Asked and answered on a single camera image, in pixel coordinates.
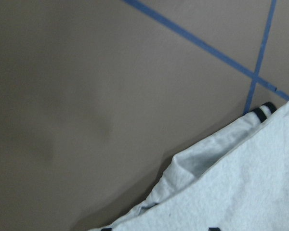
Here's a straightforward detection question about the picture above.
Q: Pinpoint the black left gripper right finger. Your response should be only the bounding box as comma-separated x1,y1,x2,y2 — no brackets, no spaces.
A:
208,221,220,231

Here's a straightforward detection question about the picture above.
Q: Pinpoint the grey cartoon print t-shirt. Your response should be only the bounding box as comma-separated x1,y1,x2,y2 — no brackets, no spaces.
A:
103,101,289,231

